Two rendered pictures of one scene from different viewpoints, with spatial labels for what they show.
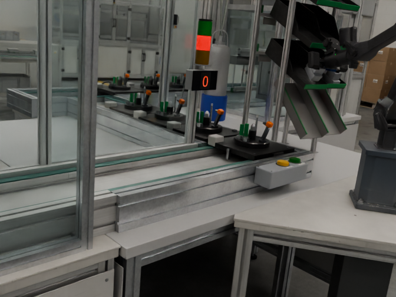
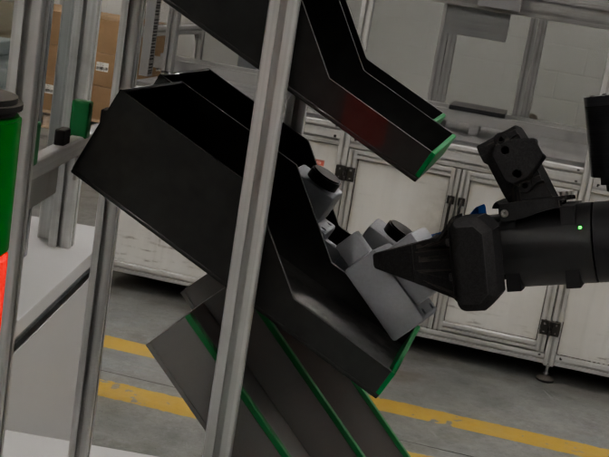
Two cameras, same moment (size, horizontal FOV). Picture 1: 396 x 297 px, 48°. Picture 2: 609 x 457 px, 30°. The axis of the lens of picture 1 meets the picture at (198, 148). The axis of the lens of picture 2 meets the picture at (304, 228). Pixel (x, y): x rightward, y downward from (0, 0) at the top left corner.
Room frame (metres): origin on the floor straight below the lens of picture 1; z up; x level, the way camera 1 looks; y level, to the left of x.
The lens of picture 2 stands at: (1.25, 0.19, 1.47)
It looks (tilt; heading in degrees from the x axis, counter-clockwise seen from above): 12 degrees down; 316
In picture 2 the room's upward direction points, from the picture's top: 9 degrees clockwise
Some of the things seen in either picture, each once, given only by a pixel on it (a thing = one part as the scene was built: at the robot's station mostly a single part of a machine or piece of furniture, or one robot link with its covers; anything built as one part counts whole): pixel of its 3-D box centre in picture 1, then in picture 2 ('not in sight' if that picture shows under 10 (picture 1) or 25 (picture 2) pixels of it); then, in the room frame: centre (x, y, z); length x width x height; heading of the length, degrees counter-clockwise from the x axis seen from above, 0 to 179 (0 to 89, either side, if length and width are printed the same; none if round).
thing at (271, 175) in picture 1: (281, 172); not in sight; (1.46, -0.29, 0.93); 0.21 x 0.07 x 0.06; 135
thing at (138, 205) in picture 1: (230, 181); not in sight; (1.37, -0.11, 0.91); 0.89 x 0.06 x 0.11; 135
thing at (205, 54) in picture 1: (202, 57); not in sight; (1.62, 0.01, 1.28); 0.05 x 0.05 x 0.05
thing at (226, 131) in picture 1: (206, 119); not in sight; (1.85, -0.02, 1.01); 0.24 x 0.24 x 0.13; 45
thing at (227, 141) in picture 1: (250, 146); not in sight; (1.67, -0.20, 0.96); 0.24 x 0.24 x 0.02; 45
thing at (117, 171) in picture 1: (188, 168); not in sight; (1.48, 0.03, 0.91); 0.84 x 0.28 x 0.10; 135
